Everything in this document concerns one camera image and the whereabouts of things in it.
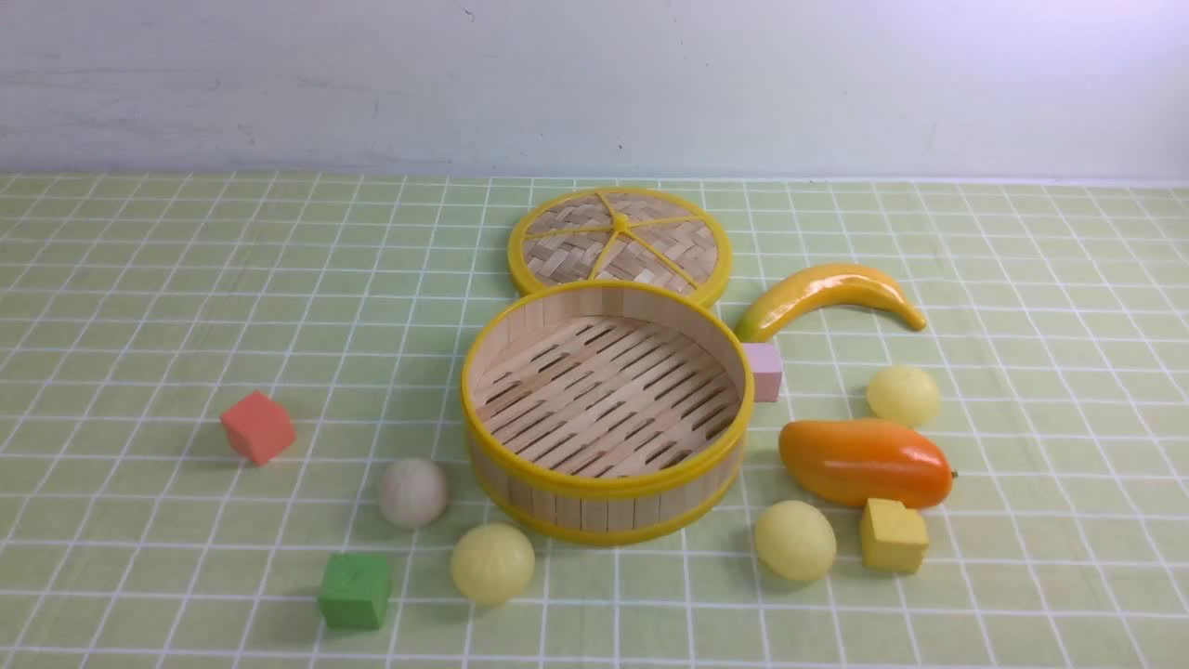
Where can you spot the orange toy mango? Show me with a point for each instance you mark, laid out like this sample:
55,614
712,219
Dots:
847,462

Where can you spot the green wooden cube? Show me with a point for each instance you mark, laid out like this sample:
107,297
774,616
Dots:
355,590

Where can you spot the red wooden cube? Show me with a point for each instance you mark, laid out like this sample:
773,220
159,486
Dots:
258,428

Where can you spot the bamboo steamer tray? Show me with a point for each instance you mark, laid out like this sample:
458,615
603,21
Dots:
606,413

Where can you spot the yellow bun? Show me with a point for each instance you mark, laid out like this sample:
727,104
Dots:
905,395
492,563
795,541

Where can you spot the yellow toy banana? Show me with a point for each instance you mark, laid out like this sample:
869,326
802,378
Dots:
825,286

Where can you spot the pink wooden cube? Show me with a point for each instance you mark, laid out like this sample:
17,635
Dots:
767,370

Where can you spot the green checkered tablecloth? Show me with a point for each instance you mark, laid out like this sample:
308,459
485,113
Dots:
136,310

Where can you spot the yellow wooden cube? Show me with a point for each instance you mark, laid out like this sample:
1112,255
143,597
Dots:
893,537

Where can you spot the woven bamboo steamer lid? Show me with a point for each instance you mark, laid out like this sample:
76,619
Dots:
621,234

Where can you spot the white steamed bun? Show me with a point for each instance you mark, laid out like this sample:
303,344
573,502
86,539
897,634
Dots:
413,492

